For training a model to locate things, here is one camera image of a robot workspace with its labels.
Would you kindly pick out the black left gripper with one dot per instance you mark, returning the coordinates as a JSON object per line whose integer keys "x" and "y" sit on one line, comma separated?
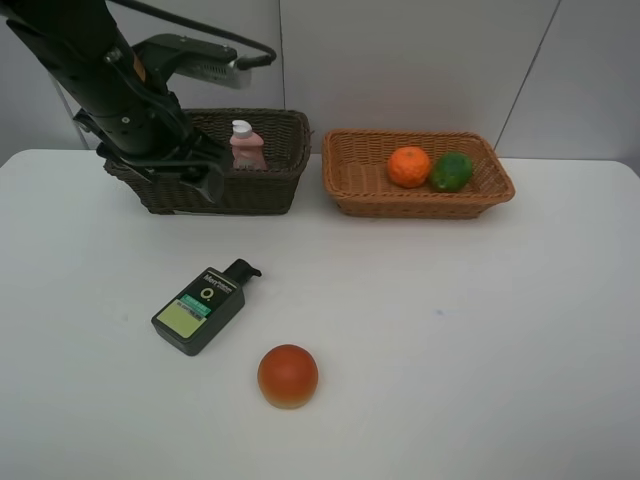
{"x": 142, "y": 126}

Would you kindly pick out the pink bottle white cap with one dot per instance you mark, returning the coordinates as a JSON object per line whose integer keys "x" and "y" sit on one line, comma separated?
{"x": 247, "y": 147}

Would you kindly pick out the black Men lotion pump bottle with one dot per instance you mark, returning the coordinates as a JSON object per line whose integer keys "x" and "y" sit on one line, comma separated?
{"x": 204, "y": 307}

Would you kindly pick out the orange tangerine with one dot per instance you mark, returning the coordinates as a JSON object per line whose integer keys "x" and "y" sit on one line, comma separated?
{"x": 409, "y": 167}

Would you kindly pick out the green lime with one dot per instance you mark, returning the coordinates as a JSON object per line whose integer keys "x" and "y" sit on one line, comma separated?
{"x": 451, "y": 172}

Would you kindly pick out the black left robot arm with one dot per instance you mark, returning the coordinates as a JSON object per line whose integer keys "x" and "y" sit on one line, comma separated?
{"x": 58, "y": 33}

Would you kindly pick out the dark brown wicker basket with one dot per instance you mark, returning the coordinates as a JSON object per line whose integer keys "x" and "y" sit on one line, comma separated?
{"x": 287, "y": 146}

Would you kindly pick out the light brown wicker basket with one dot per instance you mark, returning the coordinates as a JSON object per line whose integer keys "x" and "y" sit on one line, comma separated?
{"x": 355, "y": 175}

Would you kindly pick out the red orange peach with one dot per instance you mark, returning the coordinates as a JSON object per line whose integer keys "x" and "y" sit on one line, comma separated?
{"x": 288, "y": 376}

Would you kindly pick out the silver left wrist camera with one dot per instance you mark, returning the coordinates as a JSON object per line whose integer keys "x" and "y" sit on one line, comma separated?
{"x": 200, "y": 60}

